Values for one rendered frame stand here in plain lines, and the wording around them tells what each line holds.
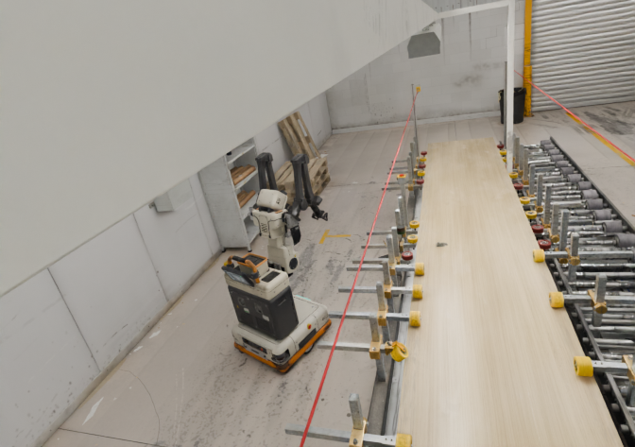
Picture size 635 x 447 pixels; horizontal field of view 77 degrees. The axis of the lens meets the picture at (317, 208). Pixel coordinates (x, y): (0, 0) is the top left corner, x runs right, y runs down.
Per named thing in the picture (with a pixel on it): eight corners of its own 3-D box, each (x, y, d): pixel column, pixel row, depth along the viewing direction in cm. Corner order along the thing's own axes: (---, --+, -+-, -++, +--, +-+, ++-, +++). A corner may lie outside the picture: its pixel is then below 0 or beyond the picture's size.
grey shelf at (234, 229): (221, 252, 549) (188, 144, 489) (248, 223, 627) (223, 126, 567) (250, 251, 535) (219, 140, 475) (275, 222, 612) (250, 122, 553)
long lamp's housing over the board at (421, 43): (407, 59, 151) (405, 36, 148) (427, 34, 359) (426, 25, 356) (440, 53, 148) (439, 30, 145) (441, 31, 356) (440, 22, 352)
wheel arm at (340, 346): (317, 349, 213) (317, 344, 212) (318, 344, 215) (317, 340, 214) (386, 353, 201) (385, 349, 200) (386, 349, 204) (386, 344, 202)
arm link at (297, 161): (287, 155, 313) (297, 156, 307) (299, 153, 323) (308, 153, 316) (292, 210, 325) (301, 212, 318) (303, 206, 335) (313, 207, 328)
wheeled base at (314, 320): (284, 376, 318) (278, 352, 308) (233, 350, 358) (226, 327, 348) (334, 325, 363) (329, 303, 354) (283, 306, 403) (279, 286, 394)
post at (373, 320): (379, 386, 217) (368, 316, 199) (380, 381, 220) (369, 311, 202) (386, 387, 216) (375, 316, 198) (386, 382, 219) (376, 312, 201)
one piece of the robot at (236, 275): (261, 292, 307) (246, 277, 292) (231, 282, 329) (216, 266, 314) (269, 281, 312) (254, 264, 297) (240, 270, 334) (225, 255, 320)
